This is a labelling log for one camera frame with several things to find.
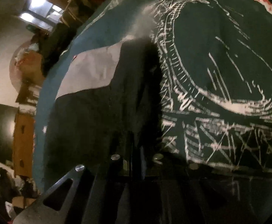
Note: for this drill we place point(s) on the brown cardboard box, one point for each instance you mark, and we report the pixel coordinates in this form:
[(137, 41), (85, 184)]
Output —
[(22, 202)]

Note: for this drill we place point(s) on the cardboard boxes clutter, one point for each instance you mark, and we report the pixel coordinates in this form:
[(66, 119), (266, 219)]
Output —
[(25, 74)]

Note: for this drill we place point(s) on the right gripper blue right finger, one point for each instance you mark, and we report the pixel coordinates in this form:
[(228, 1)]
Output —
[(173, 193)]

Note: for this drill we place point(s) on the wooden chair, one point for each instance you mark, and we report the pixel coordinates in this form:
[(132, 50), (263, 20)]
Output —
[(77, 12)]

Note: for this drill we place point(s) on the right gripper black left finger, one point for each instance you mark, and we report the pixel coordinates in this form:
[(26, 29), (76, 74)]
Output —
[(83, 195)]

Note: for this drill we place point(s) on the black and grey garment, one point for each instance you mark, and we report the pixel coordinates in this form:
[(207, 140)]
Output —
[(108, 103)]

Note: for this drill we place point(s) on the black clothes heap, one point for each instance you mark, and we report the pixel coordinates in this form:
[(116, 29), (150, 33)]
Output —
[(57, 42)]

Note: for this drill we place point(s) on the wooden drawer cabinet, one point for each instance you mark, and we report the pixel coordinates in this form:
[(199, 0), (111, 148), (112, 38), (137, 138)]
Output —
[(22, 149)]

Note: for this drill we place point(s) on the black flat screen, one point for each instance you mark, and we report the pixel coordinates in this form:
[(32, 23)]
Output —
[(7, 126)]

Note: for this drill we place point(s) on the dark green Eiffel bedspread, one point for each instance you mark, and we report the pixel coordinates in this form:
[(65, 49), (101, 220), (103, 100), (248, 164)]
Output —
[(216, 97)]

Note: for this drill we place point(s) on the dark clothes on floor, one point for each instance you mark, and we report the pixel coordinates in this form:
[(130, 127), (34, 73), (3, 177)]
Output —
[(8, 189)]

